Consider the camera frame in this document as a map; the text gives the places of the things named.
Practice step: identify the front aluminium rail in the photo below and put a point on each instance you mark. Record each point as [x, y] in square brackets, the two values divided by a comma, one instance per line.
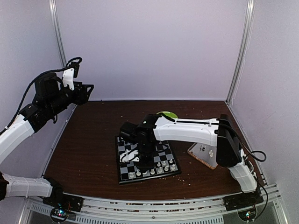
[205, 210]

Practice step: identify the left aluminium frame post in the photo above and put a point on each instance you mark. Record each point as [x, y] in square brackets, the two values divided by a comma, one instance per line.
[55, 21]

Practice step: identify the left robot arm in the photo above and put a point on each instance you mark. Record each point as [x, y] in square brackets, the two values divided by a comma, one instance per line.
[53, 95]

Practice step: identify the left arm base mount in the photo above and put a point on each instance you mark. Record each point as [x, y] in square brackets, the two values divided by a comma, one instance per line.
[64, 207]

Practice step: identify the right aluminium frame post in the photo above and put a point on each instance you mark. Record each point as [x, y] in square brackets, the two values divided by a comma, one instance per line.
[247, 29]

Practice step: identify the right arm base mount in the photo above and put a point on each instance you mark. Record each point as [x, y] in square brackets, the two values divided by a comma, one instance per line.
[245, 204]

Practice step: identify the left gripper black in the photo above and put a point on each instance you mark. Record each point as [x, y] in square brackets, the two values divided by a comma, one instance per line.
[81, 97]

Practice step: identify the metal wooden tray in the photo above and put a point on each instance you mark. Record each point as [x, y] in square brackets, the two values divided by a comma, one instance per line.
[203, 156]

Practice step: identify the aluminium frame post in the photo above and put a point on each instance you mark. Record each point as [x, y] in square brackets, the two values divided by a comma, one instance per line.
[247, 29]
[55, 21]

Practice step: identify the green plate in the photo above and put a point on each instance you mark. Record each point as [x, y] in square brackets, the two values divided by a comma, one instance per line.
[169, 114]

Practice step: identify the black white chessboard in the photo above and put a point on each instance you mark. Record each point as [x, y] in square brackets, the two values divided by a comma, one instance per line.
[131, 167]

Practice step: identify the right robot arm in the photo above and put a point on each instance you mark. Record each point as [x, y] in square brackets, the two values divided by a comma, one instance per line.
[215, 134]

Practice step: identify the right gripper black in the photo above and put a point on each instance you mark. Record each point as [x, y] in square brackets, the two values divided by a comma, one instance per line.
[144, 167]

